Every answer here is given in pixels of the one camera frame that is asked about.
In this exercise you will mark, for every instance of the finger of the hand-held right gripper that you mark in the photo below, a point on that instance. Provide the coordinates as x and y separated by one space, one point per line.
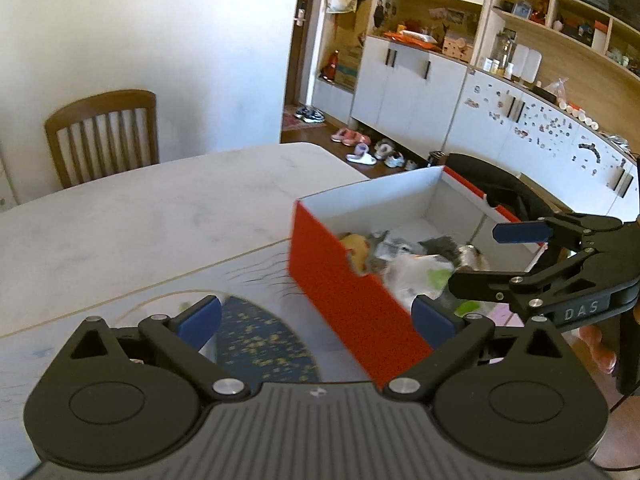
480 284
520 232

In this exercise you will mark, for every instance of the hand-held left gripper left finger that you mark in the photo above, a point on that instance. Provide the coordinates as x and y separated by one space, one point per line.
200 317

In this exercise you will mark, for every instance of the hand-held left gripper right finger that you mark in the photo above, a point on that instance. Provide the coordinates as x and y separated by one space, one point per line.
434 320

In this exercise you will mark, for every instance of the silver packet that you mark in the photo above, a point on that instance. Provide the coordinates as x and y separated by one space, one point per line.
472 257

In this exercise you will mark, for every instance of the pink notebook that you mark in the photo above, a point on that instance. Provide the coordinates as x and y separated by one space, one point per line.
507 317

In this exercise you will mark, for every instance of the dark packet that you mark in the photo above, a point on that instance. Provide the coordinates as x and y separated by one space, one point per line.
440 247

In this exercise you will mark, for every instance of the grey printed snack bag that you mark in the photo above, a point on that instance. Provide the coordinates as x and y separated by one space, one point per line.
397 247

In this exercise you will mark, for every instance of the red cardboard box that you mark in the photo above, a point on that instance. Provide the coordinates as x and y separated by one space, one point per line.
345 285

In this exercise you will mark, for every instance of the yellow snack bag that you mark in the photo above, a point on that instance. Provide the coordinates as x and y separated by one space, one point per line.
356 252

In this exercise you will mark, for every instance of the white marble desktop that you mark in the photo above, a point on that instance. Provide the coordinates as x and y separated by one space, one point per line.
150 210

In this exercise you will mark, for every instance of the person's right hand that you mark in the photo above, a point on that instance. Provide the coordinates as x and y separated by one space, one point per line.
600 350

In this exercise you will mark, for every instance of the black chair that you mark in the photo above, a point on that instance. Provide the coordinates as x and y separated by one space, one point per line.
500 180

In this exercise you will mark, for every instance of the blue gold-flecked mat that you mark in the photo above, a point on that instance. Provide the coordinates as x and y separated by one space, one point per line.
265 340

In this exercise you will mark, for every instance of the long white stickered cabinet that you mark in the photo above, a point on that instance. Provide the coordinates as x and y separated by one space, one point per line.
540 130

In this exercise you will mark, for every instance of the small light shoes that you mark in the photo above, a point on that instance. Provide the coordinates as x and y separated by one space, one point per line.
400 162

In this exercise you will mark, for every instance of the beige fluffy slippers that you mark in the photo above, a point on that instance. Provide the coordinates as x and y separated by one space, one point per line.
386 149

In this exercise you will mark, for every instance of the white storage containers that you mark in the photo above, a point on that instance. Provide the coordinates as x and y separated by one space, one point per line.
527 62

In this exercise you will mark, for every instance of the white slipper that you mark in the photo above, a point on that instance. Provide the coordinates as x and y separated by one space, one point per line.
361 156

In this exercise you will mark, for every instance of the white floor cabinet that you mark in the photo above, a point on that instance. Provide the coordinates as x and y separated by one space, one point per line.
405 95

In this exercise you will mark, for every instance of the small wooden drawer box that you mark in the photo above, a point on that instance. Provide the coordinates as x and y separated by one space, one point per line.
457 49

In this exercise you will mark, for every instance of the pink slippers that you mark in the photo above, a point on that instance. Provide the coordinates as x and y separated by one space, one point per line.
350 137

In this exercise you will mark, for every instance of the patterned door rug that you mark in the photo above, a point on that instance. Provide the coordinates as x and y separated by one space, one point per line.
300 122

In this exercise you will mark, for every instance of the orange package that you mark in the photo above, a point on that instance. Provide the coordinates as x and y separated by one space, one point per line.
412 39

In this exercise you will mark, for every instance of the brown wooden chair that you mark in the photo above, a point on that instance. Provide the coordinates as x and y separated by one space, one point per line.
100 110

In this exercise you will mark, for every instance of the pair of sneakers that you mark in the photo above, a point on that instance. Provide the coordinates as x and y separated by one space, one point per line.
310 114

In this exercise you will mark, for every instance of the stacked cardboard boxes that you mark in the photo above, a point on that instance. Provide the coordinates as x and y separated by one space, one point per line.
348 70

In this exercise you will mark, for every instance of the red bottle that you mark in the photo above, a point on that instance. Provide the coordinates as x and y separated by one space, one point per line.
330 65

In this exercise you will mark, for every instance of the brown door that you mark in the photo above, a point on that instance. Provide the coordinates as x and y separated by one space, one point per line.
300 35

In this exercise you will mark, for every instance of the wooden wall shelving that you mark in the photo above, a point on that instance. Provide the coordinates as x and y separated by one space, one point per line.
575 25

